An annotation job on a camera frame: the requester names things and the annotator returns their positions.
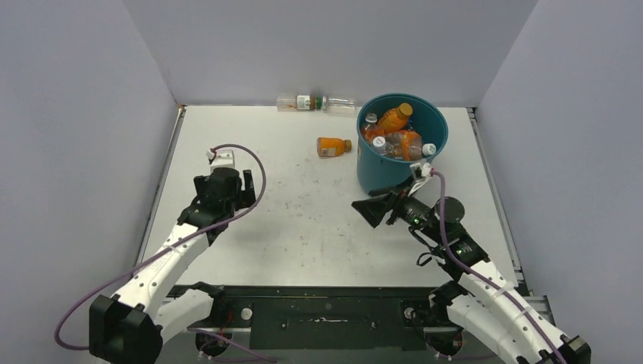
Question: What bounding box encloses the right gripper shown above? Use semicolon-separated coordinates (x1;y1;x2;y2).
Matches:
352;174;446;244

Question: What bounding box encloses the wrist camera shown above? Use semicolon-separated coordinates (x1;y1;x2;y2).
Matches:
206;149;235;172
409;159;434;196

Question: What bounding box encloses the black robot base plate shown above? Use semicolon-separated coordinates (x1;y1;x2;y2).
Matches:
195;286;463;353

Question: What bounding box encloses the small orange juice bottle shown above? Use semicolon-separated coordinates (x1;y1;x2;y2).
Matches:
378;102;413;134
316;137;353;158

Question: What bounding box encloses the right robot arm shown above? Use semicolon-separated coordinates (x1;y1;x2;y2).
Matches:
351;182;591;363

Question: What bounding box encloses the large orange label bottle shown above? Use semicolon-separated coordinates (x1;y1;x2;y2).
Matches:
384;130;438;162

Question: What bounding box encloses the teal plastic bin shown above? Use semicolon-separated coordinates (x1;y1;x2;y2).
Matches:
356;93;449;193

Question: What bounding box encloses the clear bottle green label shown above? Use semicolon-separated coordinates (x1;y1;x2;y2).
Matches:
276;94;328;111

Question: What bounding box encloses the crushed clear blue bottle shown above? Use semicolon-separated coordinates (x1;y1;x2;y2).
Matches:
372;136;394;158

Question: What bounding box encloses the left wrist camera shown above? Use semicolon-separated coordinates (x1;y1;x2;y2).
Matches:
206;149;235;172

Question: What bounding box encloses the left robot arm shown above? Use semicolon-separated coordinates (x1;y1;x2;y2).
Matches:
89;167;256;363

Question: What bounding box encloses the clear bottle at wall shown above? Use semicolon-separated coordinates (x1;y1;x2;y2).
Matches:
322;95;356;116

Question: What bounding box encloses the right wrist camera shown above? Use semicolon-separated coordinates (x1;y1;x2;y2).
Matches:
409;159;434;196

